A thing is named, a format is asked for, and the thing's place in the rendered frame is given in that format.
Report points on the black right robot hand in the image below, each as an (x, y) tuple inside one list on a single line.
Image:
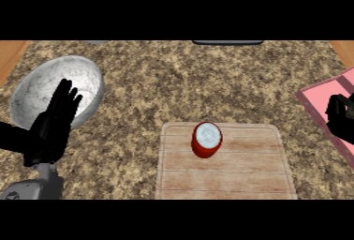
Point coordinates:
[(343, 118)]

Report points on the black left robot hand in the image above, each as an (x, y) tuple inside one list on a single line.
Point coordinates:
[(52, 125)]

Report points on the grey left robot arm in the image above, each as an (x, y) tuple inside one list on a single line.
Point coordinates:
[(33, 184)]

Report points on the pink box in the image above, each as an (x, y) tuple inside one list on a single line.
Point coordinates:
[(330, 103)]

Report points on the wooden cutting board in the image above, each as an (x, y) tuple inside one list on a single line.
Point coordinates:
[(240, 168)]

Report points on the white marbled bowl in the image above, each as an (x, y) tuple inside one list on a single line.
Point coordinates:
[(42, 84)]

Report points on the grey rounded object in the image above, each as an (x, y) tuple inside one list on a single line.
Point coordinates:
[(97, 41)]

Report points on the red can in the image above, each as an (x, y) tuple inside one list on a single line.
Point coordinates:
[(207, 140)]

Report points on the dark flat appliance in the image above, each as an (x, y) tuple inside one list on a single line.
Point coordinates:
[(228, 42)]

